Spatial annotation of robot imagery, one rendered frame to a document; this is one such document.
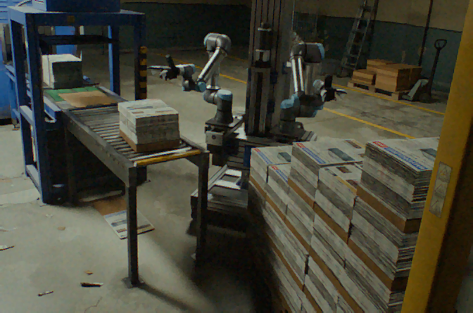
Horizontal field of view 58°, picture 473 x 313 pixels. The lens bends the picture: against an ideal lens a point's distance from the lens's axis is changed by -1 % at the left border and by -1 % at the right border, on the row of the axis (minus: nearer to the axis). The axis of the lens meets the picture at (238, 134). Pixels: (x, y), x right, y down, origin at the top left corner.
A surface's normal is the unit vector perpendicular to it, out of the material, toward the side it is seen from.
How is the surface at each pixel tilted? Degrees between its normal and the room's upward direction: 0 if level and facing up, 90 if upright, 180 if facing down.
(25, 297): 0
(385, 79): 90
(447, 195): 90
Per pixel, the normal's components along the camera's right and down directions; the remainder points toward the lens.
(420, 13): -0.80, 0.14
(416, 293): -0.95, 0.04
